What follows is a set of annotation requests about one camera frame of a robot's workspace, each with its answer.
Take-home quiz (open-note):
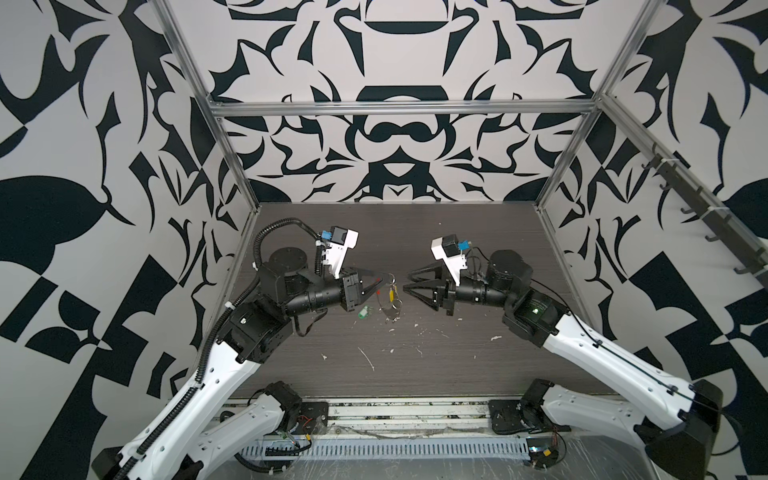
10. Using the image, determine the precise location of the black wall hook rack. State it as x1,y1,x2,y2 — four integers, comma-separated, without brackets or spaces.
640,143,767,289

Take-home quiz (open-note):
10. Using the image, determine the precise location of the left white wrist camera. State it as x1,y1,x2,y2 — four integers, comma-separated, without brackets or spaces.
320,226,359,279

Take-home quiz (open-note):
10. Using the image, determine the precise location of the left black corrugated cable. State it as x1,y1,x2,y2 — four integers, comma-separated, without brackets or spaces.
251,217,322,271

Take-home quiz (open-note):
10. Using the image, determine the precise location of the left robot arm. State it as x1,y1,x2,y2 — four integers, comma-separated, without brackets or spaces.
91,247,389,479

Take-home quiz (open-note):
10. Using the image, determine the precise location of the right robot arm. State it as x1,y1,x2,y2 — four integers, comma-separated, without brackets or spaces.
404,250,723,479

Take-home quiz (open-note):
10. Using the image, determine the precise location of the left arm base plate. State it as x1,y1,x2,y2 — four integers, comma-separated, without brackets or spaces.
288,401,330,436

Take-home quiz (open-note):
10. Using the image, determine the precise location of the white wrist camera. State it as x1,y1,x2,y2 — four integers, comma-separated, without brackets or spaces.
320,226,359,279
430,234,471,285

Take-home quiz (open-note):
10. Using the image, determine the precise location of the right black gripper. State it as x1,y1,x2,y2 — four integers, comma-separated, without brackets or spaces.
409,261,519,318

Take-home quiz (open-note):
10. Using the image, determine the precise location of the large wire keyring red sleeve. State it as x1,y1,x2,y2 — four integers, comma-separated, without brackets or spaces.
378,274,403,323

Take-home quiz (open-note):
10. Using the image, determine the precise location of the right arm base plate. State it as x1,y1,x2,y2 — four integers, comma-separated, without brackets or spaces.
488,399,541,435

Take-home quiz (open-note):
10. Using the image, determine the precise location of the white slotted cable duct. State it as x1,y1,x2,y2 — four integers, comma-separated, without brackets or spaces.
241,437,530,461

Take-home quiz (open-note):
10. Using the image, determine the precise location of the green lit circuit board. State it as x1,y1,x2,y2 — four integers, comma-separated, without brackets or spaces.
525,433,567,470

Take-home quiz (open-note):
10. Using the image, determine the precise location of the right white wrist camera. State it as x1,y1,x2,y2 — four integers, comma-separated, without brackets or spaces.
430,234,471,285

